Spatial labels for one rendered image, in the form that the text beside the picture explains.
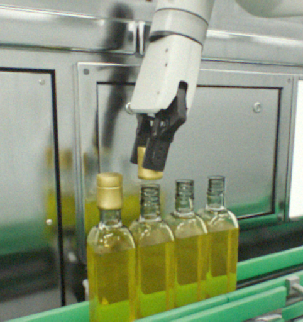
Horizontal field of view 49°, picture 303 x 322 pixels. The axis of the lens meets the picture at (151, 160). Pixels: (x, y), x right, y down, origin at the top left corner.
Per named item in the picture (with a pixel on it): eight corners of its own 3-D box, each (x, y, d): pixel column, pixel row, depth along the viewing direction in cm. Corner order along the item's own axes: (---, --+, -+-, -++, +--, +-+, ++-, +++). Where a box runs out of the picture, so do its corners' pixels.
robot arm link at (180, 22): (141, 20, 48) (136, 39, 48) (170, 3, 40) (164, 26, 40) (185, 38, 51) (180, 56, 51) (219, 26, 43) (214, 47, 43)
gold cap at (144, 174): (156, 173, 49) (156, 144, 48) (167, 178, 46) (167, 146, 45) (133, 176, 47) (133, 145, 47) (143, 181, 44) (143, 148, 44)
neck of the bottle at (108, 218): (117, 218, 47) (116, 185, 46) (124, 225, 44) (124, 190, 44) (96, 221, 46) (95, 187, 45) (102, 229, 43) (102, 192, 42)
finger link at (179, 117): (171, 68, 44) (153, 103, 46) (189, 97, 38) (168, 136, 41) (178, 70, 44) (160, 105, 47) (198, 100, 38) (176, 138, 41)
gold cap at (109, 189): (108, 201, 47) (107, 170, 46) (128, 205, 45) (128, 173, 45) (90, 207, 44) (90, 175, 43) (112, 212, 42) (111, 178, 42)
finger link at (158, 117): (161, 86, 43) (144, 120, 46) (171, 105, 40) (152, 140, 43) (179, 92, 44) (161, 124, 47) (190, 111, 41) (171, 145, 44)
